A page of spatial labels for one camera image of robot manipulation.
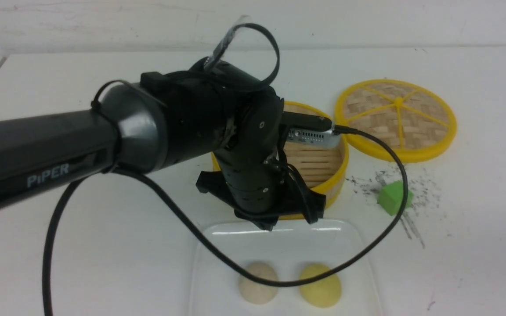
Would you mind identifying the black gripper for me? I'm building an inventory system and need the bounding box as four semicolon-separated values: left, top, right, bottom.
195;95;326;231

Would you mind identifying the white steamed bun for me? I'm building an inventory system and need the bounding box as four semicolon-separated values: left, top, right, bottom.
238;262;279;305

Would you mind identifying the yellow steamed bun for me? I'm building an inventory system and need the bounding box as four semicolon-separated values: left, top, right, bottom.
299;263;343;308

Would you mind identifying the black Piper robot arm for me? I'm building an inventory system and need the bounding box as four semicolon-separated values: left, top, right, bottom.
0;61;326;230

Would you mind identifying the white rectangular plate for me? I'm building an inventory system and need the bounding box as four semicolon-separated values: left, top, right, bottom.
188;219;383;316

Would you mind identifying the yellow rimmed bamboo steamer basket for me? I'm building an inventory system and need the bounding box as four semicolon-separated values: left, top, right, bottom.
211;101;348;218

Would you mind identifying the green cube block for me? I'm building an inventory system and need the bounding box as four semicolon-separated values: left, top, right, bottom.
377;180;404;216

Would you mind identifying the yellow rimmed bamboo steamer lid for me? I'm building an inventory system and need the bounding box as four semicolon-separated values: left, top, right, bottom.
335;79;457;163

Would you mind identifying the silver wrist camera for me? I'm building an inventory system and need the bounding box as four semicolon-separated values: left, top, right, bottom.
279;111;341;148

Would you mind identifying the black camera cable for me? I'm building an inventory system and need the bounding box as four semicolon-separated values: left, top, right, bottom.
42;23;409;316

